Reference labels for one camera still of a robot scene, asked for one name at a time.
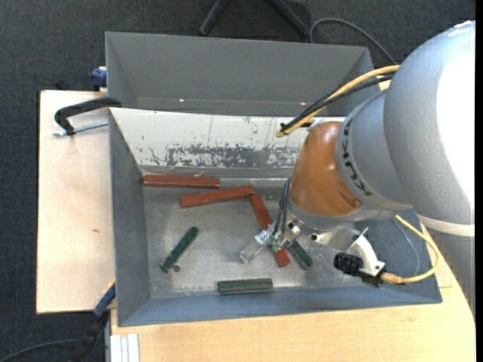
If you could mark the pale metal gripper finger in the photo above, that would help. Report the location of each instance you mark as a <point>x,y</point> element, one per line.
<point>252,250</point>

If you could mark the dark green flat block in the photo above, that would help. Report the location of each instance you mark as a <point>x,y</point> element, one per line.
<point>245,286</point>
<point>303,256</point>
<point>179,249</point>

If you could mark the grey metal bin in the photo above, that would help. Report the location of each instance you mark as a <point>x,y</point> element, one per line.
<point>211,240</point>

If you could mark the pale wood flat board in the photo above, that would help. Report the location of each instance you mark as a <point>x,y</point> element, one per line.
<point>75,209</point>

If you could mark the red-brown flat block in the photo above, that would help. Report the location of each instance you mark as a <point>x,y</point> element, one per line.
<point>181,181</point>
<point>217,197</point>
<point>261,213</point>

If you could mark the black cylinder on white bracket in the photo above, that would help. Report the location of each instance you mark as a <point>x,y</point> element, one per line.
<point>349,262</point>

